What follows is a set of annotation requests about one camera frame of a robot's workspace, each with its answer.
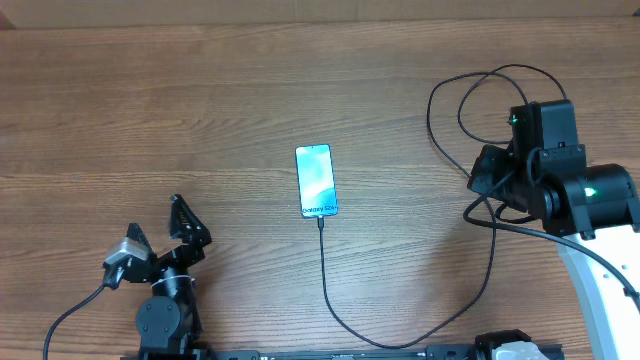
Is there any brown cardboard box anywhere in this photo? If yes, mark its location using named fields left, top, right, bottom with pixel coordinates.
left=1, top=0, right=639, bottom=29

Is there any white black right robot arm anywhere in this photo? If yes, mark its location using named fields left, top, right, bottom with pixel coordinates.
left=468, top=100, right=639, bottom=359

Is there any black USB charging cable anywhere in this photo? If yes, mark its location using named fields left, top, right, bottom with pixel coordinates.
left=315, top=63, right=571, bottom=350

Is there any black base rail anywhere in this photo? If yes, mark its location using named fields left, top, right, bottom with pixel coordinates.
left=124, top=330, right=565, bottom=360

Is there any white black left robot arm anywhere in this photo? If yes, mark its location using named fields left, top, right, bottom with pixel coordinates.
left=119, top=194, right=215, bottom=360

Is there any blue Samsung Galaxy smartphone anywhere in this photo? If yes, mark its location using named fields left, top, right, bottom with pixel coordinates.
left=295, top=144, right=339, bottom=218

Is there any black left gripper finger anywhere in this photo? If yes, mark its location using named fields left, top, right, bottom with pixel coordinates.
left=168, top=194, right=212, bottom=248
left=126, top=223, right=151, bottom=250

